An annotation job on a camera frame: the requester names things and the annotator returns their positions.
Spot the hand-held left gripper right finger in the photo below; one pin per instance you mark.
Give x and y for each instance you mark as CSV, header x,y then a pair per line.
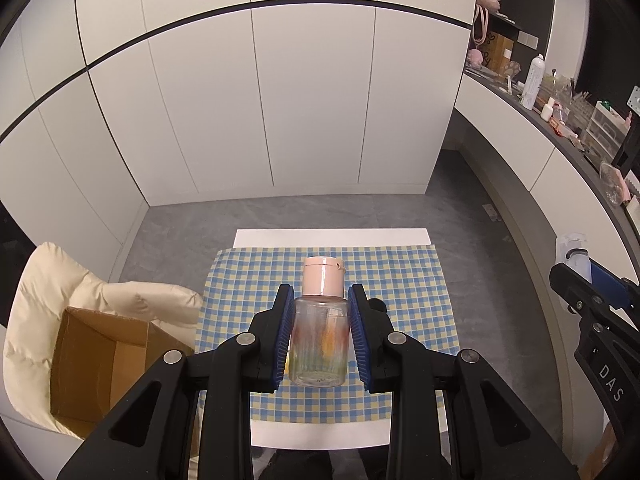
x,y
360,345

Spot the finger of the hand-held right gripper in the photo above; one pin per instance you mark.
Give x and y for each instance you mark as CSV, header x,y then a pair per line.
x,y
567,285
607,285

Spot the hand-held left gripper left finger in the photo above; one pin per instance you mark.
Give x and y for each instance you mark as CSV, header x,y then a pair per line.
x,y
282,340

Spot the translucent white plastic case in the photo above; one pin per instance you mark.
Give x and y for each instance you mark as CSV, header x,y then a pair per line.
x,y
572,252

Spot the clear jar with pink lid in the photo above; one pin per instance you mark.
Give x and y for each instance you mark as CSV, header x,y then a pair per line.
x,y
320,340

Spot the brown cardboard box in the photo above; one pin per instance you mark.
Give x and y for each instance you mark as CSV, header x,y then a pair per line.
x,y
90,360

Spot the blue yellow checked tablecloth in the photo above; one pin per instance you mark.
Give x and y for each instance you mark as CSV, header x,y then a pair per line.
x,y
415,285

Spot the clear round container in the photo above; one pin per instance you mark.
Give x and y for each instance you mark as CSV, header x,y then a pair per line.
x,y
612,182

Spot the small grey floor fitting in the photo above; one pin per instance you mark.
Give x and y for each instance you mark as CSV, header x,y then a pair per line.
x,y
492,212

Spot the white table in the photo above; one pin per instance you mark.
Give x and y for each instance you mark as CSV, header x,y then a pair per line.
x,y
330,237

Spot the black stand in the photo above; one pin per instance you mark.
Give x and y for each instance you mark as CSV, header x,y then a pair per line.
x,y
627,155

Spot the clear drawer organiser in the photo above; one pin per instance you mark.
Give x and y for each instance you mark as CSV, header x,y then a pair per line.
x,y
607,127

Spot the pink packet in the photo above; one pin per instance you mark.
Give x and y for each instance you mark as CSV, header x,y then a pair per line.
x,y
562,127

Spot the small white bottle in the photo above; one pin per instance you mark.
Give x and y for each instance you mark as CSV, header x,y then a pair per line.
x,y
547,110

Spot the clear acrylic organiser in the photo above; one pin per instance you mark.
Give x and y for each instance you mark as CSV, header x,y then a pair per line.
x,y
562,87

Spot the white spray bottle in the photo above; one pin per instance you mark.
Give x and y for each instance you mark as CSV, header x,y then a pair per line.
x,y
532,82

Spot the paw shaped ornament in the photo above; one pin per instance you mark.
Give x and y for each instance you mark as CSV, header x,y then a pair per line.
x,y
511,67

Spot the cream padded armchair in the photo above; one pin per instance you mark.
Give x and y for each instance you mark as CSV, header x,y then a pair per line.
x,y
50,280

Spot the pink plush toy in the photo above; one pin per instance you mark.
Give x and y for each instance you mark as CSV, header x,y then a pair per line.
x,y
477,57

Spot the small brown box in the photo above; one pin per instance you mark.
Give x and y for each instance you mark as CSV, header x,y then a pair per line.
x,y
501,47

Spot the white tall cabinets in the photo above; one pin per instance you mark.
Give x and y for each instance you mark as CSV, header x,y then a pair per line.
x,y
300,85

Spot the black glass panel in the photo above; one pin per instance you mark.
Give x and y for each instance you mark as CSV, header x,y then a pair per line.
x,y
12,240

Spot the metal bracket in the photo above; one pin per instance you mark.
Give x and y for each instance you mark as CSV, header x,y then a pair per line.
x,y
635,99

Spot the grey wall switch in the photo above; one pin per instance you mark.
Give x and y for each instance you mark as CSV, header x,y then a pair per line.
x,y
527,38

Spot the dark wall shelf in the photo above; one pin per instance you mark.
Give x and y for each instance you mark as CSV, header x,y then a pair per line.
x,y
542,10

